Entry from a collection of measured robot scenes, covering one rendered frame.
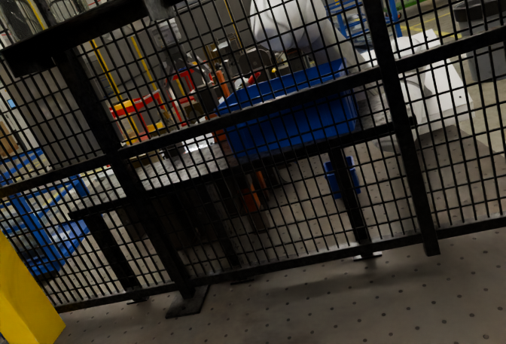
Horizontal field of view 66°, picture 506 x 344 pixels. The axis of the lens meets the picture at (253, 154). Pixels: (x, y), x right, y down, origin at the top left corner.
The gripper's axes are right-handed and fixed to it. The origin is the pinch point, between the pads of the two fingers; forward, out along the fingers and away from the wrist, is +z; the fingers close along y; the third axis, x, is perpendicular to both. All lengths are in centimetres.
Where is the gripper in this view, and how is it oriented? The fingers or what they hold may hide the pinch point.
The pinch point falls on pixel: (193, 97)
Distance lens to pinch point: 146.0
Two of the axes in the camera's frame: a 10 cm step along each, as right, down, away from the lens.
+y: 9.3, -2.7, -2.7
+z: 3.5, 8.8, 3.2
